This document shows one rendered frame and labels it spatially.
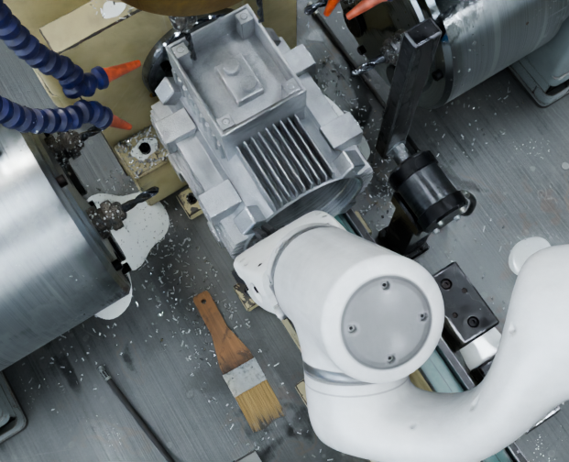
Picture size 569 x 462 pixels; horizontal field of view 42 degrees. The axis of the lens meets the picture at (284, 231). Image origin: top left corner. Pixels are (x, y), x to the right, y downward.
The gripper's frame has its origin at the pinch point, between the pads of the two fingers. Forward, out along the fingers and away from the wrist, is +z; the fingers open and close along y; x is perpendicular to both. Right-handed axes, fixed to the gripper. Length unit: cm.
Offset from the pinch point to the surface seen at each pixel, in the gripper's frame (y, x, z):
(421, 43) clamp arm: 18.6, 11.5, -12.0
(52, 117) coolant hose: -12.0, 21.1, -4.1
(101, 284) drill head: -17.1, 4.5, 3.6
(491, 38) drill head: 33.0, 6.1, 2.5
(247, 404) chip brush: -11.0, -22.9, 19.3
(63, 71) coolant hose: -9.1, 24.1, -3.0
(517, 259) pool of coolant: 31.8, -25.9, 18.1
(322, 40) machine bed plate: 28, 13, 41
